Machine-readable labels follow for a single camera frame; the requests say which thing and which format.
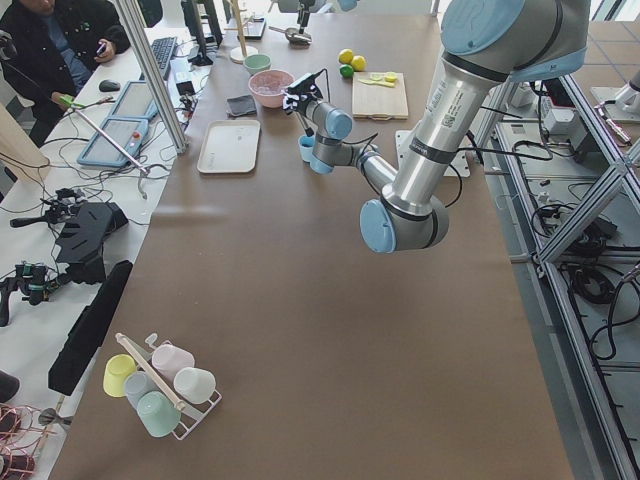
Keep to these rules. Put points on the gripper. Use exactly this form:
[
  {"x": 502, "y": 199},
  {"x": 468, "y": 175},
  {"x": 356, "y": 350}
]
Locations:
[{"x": 301, "y": 119}]

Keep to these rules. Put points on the light blue cup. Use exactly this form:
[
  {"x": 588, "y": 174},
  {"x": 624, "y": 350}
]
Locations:
[{"x": 306, "y": 146}]

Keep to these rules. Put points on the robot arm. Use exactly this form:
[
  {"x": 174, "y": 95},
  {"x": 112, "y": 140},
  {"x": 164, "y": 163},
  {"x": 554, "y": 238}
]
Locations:
[{"x": 484, "y": 44}]

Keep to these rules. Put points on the steel ice scoop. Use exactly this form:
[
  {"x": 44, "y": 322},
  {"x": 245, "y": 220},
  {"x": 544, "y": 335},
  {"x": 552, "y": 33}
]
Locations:
[{"x": 294, "y": 36}]

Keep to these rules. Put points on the clear ice cubes pile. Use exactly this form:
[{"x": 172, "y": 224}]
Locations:
[{"x": 269, "y": 90}]

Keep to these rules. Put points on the pink plastic cup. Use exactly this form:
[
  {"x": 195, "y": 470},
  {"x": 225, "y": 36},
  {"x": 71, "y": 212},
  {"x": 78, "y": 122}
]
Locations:
[{"x": 169, "y": 359}]

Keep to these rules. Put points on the white plastic cup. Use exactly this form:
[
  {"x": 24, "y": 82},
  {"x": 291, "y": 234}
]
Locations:
[{"x": 194, "y": 384}]

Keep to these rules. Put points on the yellow plastic cup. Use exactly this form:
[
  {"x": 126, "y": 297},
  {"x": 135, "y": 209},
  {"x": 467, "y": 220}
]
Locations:
[{"x": 117, "y": 369}]

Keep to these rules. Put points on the grey-blue plastic cup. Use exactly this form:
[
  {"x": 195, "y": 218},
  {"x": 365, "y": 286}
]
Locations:
[{"x": 136, "y": 386}]

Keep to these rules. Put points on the green plastic cup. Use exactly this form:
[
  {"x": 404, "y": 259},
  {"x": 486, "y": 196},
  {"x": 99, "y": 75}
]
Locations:
[{"x": 158, "y": 414}]

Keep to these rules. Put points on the whole lemon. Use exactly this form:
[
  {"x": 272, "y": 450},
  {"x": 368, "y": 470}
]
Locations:
[
  {"x": 358, "y": 63},
  {"x": 345, "y": 56}
]

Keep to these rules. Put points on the green lime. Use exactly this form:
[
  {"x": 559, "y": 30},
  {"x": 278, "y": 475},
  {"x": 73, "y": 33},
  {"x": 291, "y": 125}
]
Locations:
[{"x": 346, "y": 71}]

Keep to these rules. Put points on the green bowl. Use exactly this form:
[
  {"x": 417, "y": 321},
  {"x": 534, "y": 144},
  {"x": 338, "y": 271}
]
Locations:
[{"x": 257, "y": 63}]

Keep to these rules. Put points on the wooden mug tree stand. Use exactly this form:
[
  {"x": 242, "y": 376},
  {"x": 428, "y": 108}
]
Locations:
[{"x": 238, "y": 54}]

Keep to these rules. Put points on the pink bowl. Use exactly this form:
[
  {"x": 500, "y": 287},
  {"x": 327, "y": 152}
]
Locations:
[{"x": 270, "y": 76}]

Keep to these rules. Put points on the yellow plastic knife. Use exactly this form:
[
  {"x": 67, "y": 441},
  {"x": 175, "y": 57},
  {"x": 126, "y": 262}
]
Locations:
[{"x": 376, "y": 82}]

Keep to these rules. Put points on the lemon half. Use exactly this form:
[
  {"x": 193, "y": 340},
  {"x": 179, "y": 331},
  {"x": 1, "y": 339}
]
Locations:
[{"x": 390, "y": 79}]

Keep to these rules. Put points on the wooden cutting board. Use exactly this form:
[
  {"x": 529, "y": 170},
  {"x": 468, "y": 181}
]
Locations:
[{"x": 378, "y": 102}]

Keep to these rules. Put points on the grey folded cloth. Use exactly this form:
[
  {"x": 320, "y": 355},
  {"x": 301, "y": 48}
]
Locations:
[{"x": 241, "y": 106}]

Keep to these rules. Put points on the black keyboard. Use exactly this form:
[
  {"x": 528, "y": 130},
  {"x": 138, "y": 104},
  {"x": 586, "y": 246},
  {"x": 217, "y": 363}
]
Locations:
[{"x": 163, "y": 50}]

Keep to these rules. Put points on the cream rabbit tray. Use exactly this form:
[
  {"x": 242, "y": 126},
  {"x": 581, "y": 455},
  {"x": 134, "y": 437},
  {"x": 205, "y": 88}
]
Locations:
[{"x": 229, "y": 147}]

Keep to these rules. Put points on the blue teach pendant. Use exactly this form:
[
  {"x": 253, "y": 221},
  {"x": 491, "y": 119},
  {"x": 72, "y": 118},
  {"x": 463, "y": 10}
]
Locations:
[
  {"x": 128, "y": 133},
  {"x": 135, "y": 100}
]

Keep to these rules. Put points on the seated person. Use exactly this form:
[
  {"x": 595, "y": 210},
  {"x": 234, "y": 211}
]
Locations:
[{"x": 59, "y": 45}]

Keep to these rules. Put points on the white wire cup rack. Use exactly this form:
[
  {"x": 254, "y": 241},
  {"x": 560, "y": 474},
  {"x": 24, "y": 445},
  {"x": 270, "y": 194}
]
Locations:
[{"x": 192, "y": 415}]

